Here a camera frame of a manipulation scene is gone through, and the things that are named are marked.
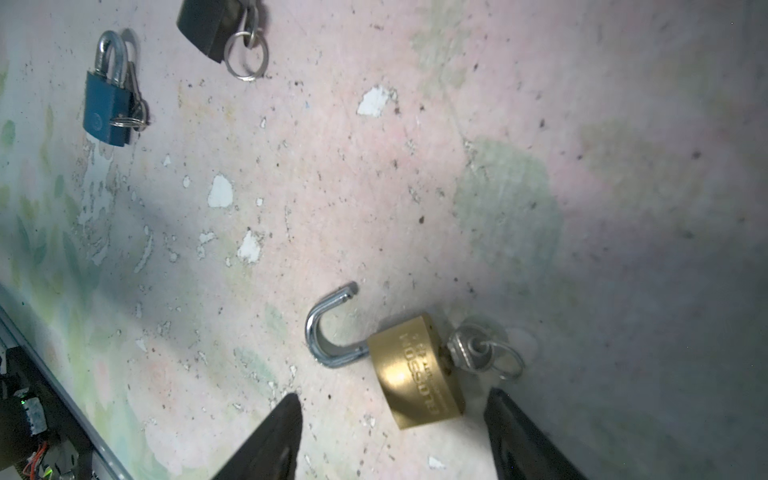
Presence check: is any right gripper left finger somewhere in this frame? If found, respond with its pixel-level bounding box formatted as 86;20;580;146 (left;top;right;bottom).
213;393;303;480

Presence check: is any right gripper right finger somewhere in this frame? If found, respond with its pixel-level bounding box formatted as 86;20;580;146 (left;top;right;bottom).
483;388;586;480

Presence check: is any large brass padlock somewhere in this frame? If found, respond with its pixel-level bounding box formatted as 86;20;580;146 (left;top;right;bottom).
304;281;527;431

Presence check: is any blue padlock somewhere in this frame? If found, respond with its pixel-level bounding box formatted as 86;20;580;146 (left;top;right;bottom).
83;30;149;147

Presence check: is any black padlock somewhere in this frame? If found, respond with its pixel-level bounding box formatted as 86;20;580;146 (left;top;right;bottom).
176;0;269;82

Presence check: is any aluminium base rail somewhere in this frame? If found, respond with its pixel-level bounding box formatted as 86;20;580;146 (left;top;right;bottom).
1;312;131;479

